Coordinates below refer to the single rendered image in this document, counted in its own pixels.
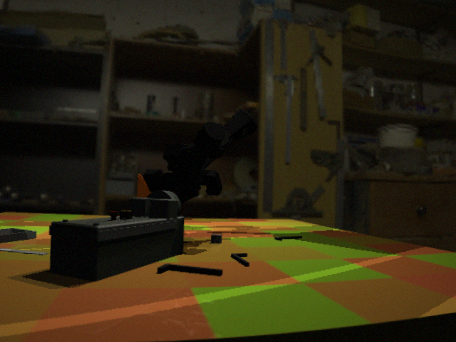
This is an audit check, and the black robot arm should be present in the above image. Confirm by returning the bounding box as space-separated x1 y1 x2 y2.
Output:
162 108 258 171

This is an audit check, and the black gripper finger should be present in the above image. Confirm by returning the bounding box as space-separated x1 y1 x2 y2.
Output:
160 176 177 191
175 176 199 204

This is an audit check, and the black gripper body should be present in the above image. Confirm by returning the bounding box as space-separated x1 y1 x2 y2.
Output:
143 155 222 196

